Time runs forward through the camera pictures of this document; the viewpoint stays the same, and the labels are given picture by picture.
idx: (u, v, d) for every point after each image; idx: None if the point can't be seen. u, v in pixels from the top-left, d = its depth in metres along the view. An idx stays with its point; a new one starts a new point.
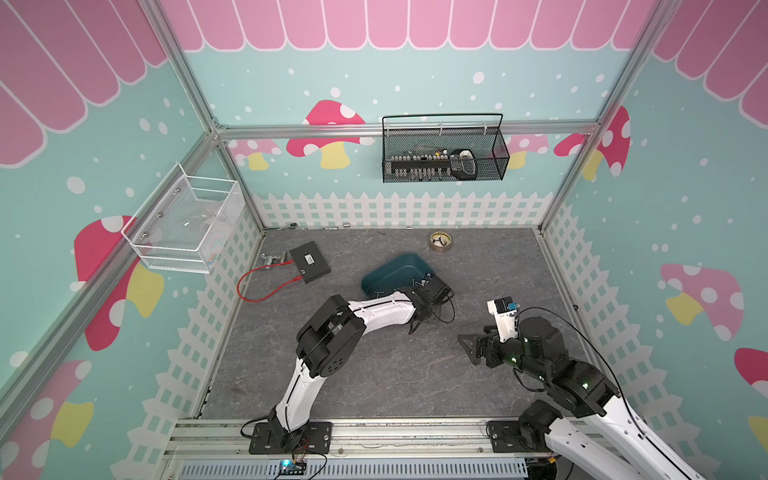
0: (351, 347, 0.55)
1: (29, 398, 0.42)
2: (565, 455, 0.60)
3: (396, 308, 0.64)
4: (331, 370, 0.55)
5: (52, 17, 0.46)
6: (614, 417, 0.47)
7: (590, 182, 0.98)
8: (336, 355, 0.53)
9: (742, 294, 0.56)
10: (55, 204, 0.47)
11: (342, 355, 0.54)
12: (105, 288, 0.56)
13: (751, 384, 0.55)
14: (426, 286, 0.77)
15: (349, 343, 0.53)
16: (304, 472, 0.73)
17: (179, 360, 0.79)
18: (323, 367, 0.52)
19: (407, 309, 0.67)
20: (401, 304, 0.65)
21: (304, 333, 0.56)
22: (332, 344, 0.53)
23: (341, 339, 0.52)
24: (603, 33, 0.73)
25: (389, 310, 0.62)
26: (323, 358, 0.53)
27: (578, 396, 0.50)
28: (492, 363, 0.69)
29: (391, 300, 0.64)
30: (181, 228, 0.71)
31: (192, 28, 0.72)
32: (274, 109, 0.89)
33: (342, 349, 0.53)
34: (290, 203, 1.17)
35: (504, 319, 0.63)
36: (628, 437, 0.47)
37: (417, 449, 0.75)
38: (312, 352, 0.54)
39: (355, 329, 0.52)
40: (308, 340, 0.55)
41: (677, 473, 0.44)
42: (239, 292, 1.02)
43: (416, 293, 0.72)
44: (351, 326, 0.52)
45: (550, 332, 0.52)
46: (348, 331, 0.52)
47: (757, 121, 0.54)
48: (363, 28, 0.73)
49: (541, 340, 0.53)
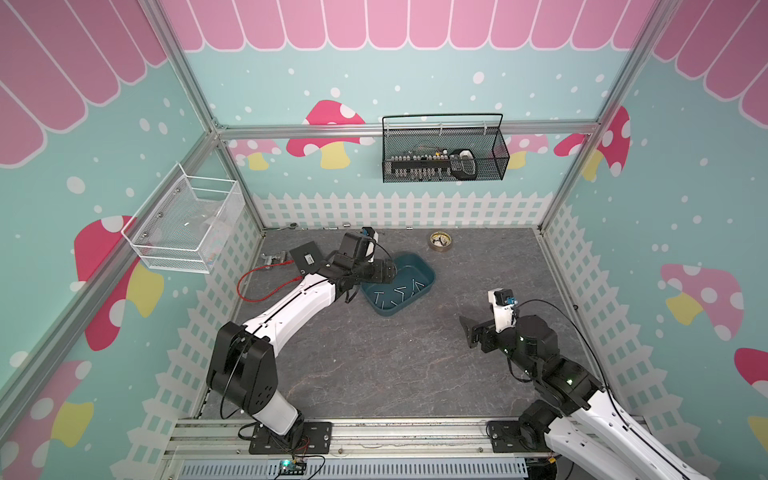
0: (271, 368, 0.47)
1: (29, 398, 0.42)
2: (565, 454, 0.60)
3: (311, 300, 0.55)
4: (263, 399, 0.48)
5: (51, 15, 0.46)
6: (599, 409, 0.50)
7: (590, 182, 0.98)
8: (258, 386, 0.45)
9: (742, 294, 0.56)
10: (54, 205, 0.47)
11: (265, 381, 0.46)
12: (104, 289, 0.56)
13: (751, 384, 0.55)
14: (341, 251, 0.67)
15: (265, 366, 0.45)
16: (304, 472, 0.73)
17: (179, 360, 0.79)
18: (251, 402, 0.45)
19: (328, 289, 0.58)
20: (314, 289, 0.56)
21: (212, 379, 0.47)
22: (246, 377, 0.44)
23: (251, 371, 0.44)
24: (604, 33, 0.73)
25: (301, 307, 0.53)
26: (246, 396, 0.45)
27: (564, 393, 0.53)
28: (486, 347, 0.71)
29: (300, 293, 0.55)
30: (181, 228, 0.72)
31: (192, 28, 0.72)
32: (274, 109, 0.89)
33: (261, 378, 0.45)
34: (290, 203, 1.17)
35: (504, 313, 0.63)
36: (613, 429, 0.48)
37: (418, 449, 0.75)
38: (230, 393, 0.46)
39: (261, 353, 0.43)
40: (220, 384, 0.46)
41: (663, 462, 0.45)
42: (239, 292, 1.02)
43: (333, 266, 0.62)
44: (255, 353, 0.43)
45: (548, 334, 0.53)
46: (254, 360, 0.44)
47: (757, 121, 0.54)
48: (363, 28, 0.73)
49: (536, 340, 0.54)
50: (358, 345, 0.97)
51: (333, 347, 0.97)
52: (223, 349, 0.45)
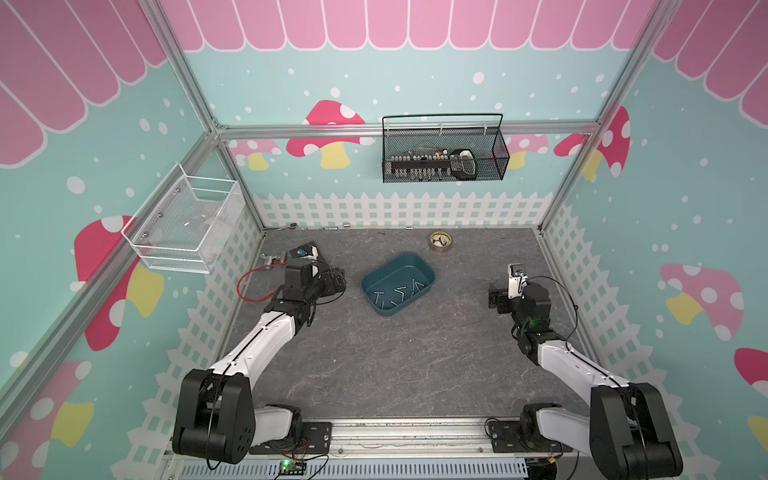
0: (249, 405, 0.45)
1: (29, 398, 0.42)
2: (554, 435, 0.61)
3: (273, 334, 0.55)
4: (243, 445, 0.44)
5: (51, 15, 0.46)
6: (553, 344, 0.61)
7: (590, 182, 0.98)
8: (238, 428, 0.42)
9: (742, 294, 0.56)
10: (54, 205, 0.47)
11: (244, 421, 0.44)
12: (104, 290, 0.56)
13: (751, 384, 0.55)
14: (288, 285, 0.67)
15: (244, 402, 0.43)
16: (304, 472, 0.73)
17: (179, 360, 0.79)
18: (233, 450, 0.42)
19: (287, 322, 0.59)
20: (274, 324, 0.57)
21: (181, 439, 0.42)
22: (224, 419, 0.42)
23: (229, 411, 0.42)
24: (603, 33, 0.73)
25: (265, 341, 0.52)
26: (226, 442, 0.41)
27: (533, 346, 0.66)
28: (503, 310, 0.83)
29: (262, 330, 0.54)
30: (181, 228, 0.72)
31: (192, 28, 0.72)
32: (275, 110, 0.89)
33: (240, 417, 0.43)
34: (290, 203, 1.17)
35: (514, 281, 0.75)
36: (557, 350, 0.59)
37: (418, 449, 0.75)
38: (207, 447, 0.42)
39: (236, 390, 0.42)
40: (194, 440, 0.42)
41: (585, 364, 0.53)
42: (239, 292, 1.02)
43: (285, 303, 0.63)
44: (231, 390, 0.42)
45: (545, 298, 0.66)
46: (231, 396, 0.42)
47: (757, 121, 0.54)
48: (363, 28, 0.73)
49: (533, 299, 0.68)
50: (358, 345, 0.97)
51: (333, 347, 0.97)
52: (191, 399, 0.42)
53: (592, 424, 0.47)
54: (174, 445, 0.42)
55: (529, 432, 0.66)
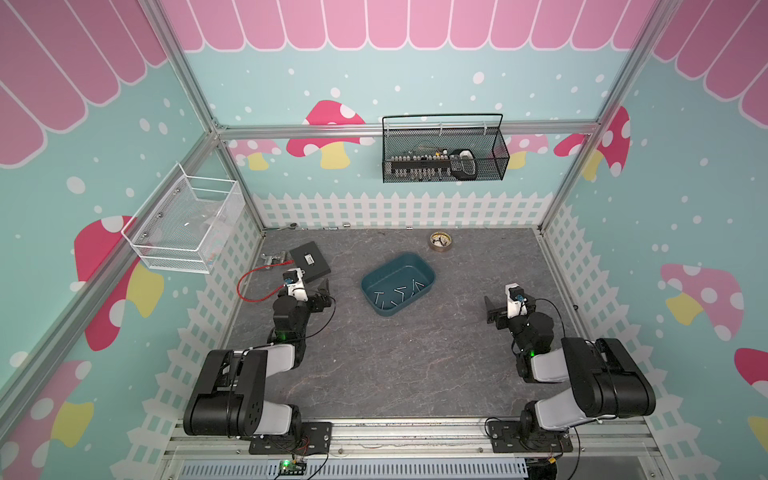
0: (262, 380, 0.49)
1: (30, 397, 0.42)
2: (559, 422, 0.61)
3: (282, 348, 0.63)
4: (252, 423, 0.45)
5: (51, 14, 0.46)
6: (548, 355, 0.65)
7: (590, 182, 0.98)
8: (255, 391, 0.46)
9: (743, 295, 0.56)
10: (54, 204, 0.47)
11: (258, 392, 0.47)
12: (104, 289, 0.56)
13: (751, 384, 0.55)
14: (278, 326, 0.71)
15: (261, 370, 0.48)
16: (304, 472, 0.73)
17: (179, 360, 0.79)
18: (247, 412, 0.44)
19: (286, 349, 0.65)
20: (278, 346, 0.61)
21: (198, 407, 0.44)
22: (245, 377, 0.46)
23: (249, 372, 0.47)
24: (603, 34, 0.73)
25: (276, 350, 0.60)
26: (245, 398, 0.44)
27: (527, 372, 0.72)
28: (501, 325, 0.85)
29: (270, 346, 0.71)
30: (181, 228, 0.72)
31: (192, 29, 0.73)
32: (275, 110, 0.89)
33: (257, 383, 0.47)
34: (290, 203, 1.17)
35: (513, 305, 0.82)
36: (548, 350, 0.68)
37: (418, 449, 0.75)
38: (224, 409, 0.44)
39: (258, 356, 0.48)
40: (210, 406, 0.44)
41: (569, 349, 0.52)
42: (239, 292, 1.02)
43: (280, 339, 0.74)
44: (253, 355, 0.48)
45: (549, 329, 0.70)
46: (253, 359, 0.48)
47: (757, 121, 0.54)
48: (363, 28, 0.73)
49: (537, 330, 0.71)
50: (358, 345, 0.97)
51: (332, 347, 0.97)
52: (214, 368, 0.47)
53: (572, 376, 0.51)
54: (186, 422, 0.43)
55: (529, 431, 0.66)
